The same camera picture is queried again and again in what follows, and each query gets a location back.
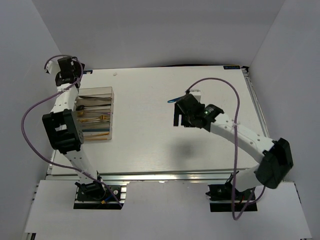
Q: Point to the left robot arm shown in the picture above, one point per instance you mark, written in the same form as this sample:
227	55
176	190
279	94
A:
63	130

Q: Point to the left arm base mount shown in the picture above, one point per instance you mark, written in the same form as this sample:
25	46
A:
94	196

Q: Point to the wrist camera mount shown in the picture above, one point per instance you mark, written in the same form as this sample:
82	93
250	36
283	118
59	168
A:
196	93
52	68

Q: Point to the iridescent rainbow fork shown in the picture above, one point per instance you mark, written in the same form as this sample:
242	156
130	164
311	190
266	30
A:
93	130

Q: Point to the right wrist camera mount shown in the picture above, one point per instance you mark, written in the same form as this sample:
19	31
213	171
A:
196	93

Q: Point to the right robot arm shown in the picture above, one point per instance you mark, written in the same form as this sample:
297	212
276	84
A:
274	157

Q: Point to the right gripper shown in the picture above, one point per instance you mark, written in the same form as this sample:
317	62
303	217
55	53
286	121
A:
177	112

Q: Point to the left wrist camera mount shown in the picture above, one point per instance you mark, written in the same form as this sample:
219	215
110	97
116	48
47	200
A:
52	68

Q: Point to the black knife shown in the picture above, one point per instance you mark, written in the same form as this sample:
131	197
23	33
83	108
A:
87	100

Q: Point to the gold fork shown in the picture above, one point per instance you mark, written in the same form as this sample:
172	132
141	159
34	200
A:
97	119

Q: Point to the orange chopstick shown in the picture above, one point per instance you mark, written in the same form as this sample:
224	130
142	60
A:
104	136

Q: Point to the black spoon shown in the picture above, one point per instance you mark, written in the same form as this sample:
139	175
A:
95	107

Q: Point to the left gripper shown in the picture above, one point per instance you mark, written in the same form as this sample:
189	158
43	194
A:
79	68

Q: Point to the blue knife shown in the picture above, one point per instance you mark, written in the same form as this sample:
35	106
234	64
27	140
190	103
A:
173	100

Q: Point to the clear compartment organizer tray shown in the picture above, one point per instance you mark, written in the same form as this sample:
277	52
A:
102	92

